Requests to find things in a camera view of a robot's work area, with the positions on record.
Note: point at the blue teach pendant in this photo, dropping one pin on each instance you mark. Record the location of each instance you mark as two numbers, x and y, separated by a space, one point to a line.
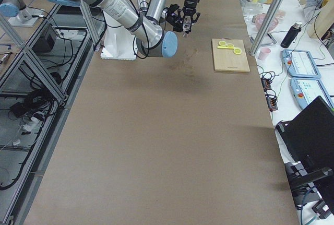
305 90
300 63

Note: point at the yellow plastic knife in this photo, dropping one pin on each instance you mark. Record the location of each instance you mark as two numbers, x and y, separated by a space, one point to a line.
225 47

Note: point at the steel measuring jigger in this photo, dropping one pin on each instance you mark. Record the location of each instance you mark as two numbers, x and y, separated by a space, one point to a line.
186 26

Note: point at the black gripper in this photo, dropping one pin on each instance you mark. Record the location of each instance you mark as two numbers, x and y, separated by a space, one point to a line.
191 3
173 16

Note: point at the pink plastic cup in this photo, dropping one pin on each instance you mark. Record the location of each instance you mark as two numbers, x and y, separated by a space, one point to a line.
264 53

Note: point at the bamboo cutting board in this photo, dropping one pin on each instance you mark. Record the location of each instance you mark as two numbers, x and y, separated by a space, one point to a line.
224 60

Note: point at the black monitor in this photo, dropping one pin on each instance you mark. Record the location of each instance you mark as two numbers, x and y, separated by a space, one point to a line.
309 136

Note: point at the aluminium frame post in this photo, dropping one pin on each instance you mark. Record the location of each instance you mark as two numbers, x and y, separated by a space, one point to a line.
275 5

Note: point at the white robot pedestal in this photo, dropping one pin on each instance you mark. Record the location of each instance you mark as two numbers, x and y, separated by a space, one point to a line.
118 42

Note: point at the black thermos bottle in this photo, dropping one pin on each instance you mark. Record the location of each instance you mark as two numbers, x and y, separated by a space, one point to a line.
291 34

